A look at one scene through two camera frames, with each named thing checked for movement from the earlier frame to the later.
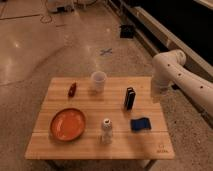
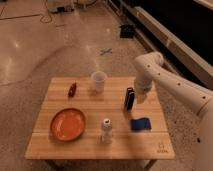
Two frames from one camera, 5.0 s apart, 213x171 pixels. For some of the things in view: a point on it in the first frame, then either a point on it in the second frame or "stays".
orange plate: (67, 124) stays
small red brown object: (72, 89) stays
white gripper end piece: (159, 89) -> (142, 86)
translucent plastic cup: (99, 77) stays
